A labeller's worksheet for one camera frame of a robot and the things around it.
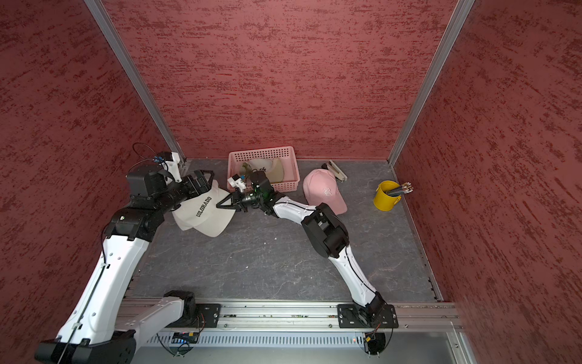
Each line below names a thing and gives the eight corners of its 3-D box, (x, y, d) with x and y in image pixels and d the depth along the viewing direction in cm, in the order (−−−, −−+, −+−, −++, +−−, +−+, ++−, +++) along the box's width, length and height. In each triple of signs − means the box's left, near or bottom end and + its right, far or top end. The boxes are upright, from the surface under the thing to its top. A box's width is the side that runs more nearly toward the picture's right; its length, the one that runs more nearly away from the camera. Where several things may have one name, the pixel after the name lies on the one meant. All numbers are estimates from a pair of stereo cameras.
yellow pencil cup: (376, 212, 103) (383, 199, 94) (371, 195, 110) (378, 180, 101) (394, 212, 103) (404, 199, 95) (389, 195, 110) (397, 180, 101)
